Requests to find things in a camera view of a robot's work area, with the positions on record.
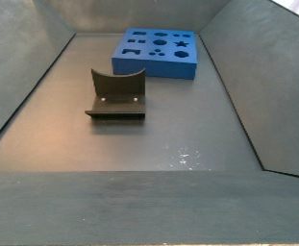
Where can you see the black curved fixture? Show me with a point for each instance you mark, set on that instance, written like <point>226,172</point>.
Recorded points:
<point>119,95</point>

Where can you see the blue foam shape board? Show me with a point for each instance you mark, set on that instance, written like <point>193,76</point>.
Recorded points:
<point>163,52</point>

